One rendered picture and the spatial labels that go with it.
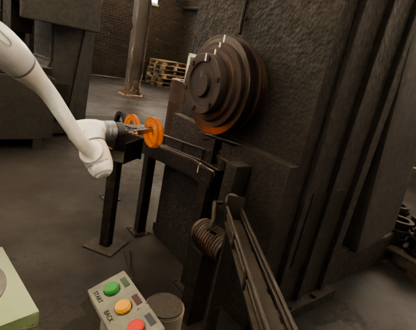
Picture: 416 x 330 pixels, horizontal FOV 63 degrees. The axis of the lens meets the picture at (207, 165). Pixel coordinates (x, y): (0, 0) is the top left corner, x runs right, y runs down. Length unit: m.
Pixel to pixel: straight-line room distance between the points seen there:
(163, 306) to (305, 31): 1.18
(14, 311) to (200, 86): 1.12
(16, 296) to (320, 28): 1.46
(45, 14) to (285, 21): 2.80
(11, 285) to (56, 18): 3.08
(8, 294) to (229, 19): 1.55
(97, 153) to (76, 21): 2.77
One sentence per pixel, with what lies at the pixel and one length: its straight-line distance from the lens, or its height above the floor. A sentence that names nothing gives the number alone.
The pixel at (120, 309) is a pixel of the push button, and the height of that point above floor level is 0.61.
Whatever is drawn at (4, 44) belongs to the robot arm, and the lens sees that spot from 1.17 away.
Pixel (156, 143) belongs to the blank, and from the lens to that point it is 1.70.
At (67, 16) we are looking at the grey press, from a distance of 4.05.
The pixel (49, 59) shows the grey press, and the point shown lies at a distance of 4.33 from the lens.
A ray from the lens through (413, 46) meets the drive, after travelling 2.01.
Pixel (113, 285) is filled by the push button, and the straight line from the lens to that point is 1.00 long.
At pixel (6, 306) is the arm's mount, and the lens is 1.28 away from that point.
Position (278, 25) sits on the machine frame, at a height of 1.43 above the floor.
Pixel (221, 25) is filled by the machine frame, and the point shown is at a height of 1.41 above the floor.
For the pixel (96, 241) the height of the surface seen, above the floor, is 0.01.
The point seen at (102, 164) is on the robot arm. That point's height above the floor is 0.74.
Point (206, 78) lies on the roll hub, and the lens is 1.58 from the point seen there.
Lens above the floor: 1.24
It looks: 17 degrees down
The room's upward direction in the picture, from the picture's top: 11 degrees clockwise
